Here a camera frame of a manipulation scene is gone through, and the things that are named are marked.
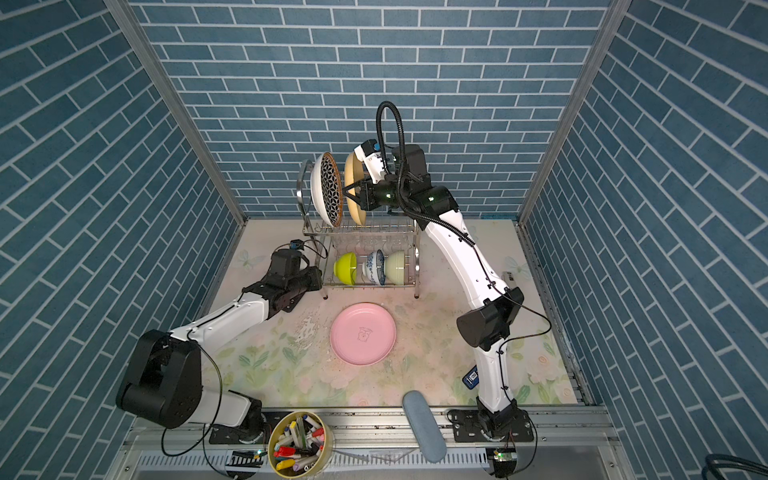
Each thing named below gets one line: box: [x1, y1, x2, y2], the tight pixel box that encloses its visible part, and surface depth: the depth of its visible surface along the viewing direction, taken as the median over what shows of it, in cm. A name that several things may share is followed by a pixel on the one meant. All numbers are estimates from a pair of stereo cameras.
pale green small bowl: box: [384, 250, 405, 285], surface depth 91 cm
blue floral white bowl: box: [362, 249, 386, 285], surface depth 92 cm
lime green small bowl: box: [333, 252, 357, 285], surface depth 93 cm
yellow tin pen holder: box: [268, 411, 333, 479], surface depth 63 cm
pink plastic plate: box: [330, 302, 397, 367], surface depth 91 cm
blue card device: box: [462, 364, 479, 390], surface depth 81 cm
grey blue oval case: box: [402, 390, 447, 463], surface depth 74 cm
